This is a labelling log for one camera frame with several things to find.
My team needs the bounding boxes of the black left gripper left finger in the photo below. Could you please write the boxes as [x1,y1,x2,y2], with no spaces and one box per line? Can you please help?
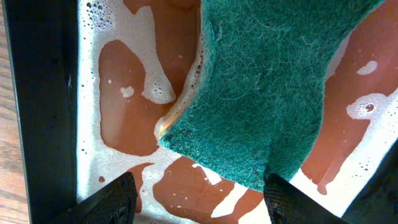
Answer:
[51,172,137,224]

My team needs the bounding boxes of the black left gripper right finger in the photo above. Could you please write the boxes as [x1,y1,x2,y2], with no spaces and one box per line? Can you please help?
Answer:
[264,174,347,224]

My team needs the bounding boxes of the green scrubbing sponge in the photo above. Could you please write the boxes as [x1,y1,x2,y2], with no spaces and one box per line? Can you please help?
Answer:
[159,0,379,191]

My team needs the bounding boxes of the black rectangular wash tray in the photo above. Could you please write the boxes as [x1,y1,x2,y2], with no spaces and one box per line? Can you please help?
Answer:
[4,1,397,223]

